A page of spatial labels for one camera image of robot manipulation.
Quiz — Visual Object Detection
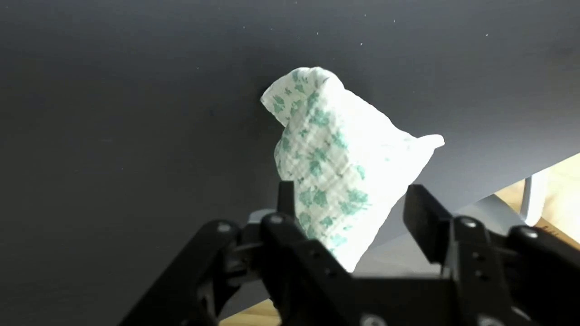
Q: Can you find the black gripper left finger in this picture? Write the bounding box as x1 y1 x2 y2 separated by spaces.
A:
119 180 363 326

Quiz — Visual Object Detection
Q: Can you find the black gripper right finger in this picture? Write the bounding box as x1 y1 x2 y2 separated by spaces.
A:
401 183 580 326

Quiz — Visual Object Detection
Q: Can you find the white green-patterned towel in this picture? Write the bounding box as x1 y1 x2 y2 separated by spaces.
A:
258 64 447 274

